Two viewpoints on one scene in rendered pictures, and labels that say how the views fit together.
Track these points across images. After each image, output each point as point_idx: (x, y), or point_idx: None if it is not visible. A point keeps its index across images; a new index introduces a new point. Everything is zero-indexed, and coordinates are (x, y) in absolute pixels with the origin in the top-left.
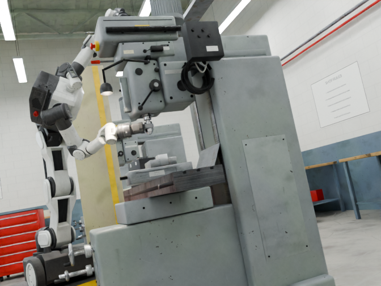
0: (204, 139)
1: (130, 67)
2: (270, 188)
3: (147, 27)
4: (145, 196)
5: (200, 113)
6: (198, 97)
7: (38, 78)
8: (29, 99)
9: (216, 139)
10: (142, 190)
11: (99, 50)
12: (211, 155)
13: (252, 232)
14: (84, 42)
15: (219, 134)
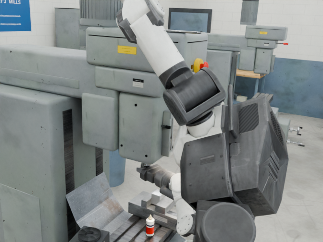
0: (76, 177)
1: None
2: None
3: None
4: (172, 236)
5: (79, 145)
6: (80, 125)
7: (272, 116)
8: (288, 158)
9: (100, 170)
10: (167, 237)
11: (192, 71)
12: (99, 187)
13: None
14: (163, 16)
15: (103, 163)
